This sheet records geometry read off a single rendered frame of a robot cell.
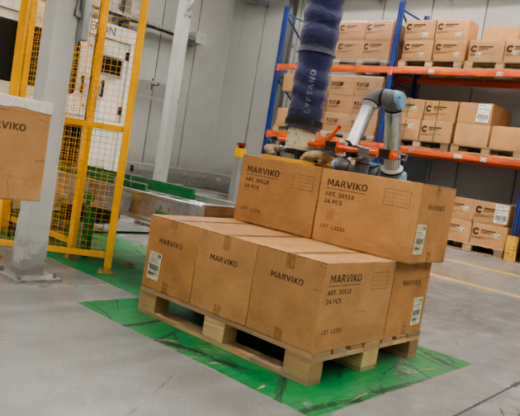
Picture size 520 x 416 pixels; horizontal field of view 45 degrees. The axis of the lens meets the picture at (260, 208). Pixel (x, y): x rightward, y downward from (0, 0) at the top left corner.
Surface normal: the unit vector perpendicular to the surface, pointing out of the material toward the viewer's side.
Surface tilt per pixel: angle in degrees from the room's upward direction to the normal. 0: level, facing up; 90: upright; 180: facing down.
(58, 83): 90
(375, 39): 90
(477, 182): 90
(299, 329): 90
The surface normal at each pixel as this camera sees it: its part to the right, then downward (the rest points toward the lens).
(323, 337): 0.74, 0.17
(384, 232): -0.65, -0.05
